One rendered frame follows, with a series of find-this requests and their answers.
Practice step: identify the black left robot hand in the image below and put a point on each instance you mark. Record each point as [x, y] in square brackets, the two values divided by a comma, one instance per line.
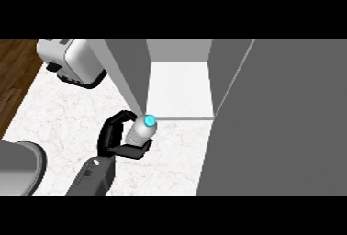
[109, 134]

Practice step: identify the clear water bottle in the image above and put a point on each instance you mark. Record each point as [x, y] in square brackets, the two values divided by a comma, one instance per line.
[140, 131]

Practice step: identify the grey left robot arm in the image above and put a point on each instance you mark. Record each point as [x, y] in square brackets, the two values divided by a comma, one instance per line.
[92, 177]

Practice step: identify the grey open cabinet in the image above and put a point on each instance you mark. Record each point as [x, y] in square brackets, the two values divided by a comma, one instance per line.
[176, 85]

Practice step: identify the dark grey cabinet door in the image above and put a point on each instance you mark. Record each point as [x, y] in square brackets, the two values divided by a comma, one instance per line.
[279, 122]

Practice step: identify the grey round pot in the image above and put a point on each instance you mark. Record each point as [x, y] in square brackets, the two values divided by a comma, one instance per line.
[19, 168]

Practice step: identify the white toaster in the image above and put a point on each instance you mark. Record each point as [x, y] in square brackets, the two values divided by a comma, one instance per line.
[74, 59]

